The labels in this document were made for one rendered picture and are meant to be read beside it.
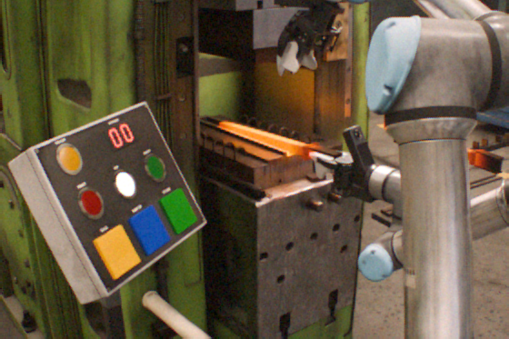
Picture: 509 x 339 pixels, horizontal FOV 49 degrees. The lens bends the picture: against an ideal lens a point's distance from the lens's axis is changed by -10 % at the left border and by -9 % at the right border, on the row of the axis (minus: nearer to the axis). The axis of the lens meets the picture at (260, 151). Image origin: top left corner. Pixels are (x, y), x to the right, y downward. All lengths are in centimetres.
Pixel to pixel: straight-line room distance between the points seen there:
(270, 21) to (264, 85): 55
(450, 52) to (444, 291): 27
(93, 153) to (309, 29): 48
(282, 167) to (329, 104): 35
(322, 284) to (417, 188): 109
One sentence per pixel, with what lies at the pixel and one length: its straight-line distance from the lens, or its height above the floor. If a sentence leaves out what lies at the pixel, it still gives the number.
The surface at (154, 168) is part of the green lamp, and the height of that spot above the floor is 109.
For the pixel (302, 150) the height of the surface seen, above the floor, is 102.
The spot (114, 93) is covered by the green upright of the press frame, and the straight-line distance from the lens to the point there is 140.
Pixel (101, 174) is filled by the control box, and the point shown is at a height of 112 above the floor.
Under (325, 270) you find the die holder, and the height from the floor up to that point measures 64.
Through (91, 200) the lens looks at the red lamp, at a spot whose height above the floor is 109.
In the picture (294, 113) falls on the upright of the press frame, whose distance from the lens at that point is 189.
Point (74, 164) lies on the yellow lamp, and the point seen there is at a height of 115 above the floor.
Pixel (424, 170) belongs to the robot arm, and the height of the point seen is 126.
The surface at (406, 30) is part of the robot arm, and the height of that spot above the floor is 141.
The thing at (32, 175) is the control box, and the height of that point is 115.
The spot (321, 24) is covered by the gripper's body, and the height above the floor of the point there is 136.
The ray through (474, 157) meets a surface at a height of 99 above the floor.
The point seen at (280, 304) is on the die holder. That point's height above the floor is 60.
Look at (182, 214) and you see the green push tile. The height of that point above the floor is 100.
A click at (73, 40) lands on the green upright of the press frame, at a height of 128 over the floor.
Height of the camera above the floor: 149
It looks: 18 degrees down
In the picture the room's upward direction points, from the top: straight up
